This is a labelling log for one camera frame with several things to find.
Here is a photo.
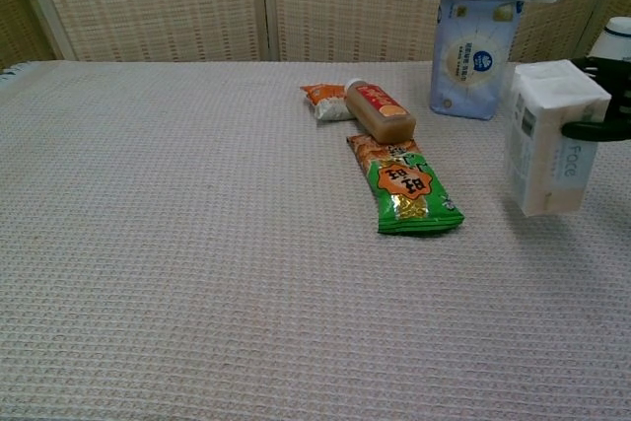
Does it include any stack of white paper cups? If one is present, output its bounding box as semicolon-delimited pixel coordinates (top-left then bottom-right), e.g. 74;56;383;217
589;16;631;62

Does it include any green rice cracker snack packet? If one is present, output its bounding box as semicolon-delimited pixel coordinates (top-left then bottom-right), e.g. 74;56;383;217
345;134;465;237

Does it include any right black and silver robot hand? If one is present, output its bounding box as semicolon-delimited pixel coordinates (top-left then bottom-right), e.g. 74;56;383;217
561;53;631;142

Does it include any white Face tissue pack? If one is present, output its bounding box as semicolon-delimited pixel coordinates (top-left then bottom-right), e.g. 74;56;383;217
502;59;612;218

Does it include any beige woven tablecloth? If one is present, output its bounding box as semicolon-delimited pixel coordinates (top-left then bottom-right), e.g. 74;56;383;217
0;59;631;421

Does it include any woven bamboo folding screen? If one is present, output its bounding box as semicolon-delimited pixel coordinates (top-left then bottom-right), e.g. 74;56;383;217
0;0;631;72

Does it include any brown drink bottle red label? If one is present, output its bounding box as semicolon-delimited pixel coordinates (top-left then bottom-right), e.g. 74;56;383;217
344;77;418;145

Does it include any light blue tissue pack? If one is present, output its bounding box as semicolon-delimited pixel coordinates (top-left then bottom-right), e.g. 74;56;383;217
429;0;524;121

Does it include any orange and white snack packet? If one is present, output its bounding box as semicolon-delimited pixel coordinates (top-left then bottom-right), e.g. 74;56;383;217
300;83;357;122

